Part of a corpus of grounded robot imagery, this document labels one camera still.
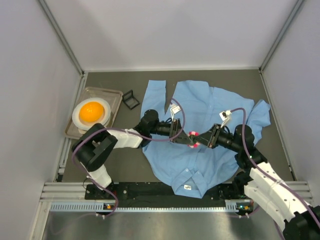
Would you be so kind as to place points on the pink flower brooch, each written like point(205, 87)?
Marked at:
point(192, 135)

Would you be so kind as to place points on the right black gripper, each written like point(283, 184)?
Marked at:
point(214, 136)

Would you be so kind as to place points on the grey slotted cable duct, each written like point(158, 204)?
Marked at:
point(100, 207)

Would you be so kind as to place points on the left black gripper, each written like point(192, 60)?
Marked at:
point(175, 130)

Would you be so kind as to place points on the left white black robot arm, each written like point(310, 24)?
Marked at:
point(94, 147)

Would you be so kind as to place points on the small black stand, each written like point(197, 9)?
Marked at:
point(129, 100)

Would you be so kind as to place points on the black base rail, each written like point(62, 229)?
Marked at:
point(156, 194)

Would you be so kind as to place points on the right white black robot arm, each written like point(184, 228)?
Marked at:
point(294, 216)

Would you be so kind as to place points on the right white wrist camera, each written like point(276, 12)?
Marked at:
point(225, 117)

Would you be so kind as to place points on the orange bowl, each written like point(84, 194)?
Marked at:
point(91, 111)

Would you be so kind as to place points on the light blue button shirt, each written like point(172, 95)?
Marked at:
point(192, 171)

